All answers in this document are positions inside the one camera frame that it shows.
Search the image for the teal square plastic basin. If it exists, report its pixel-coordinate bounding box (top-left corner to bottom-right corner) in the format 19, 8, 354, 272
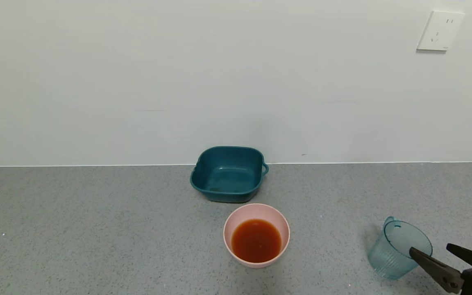
190, 146, 269, 203

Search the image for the orange-brown liquid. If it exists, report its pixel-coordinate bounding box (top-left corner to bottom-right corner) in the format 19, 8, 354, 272
231, 218, 282, 263

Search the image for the white wall socket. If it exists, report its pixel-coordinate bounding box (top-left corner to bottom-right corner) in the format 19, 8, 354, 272
417, 10, 465, 52

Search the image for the pink plastic bowl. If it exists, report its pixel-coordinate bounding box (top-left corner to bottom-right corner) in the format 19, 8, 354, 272
223, 203, 290, 268

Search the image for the transparent blue ribbed cup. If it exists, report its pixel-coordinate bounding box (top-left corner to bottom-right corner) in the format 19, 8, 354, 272
368, 216, 433, 281

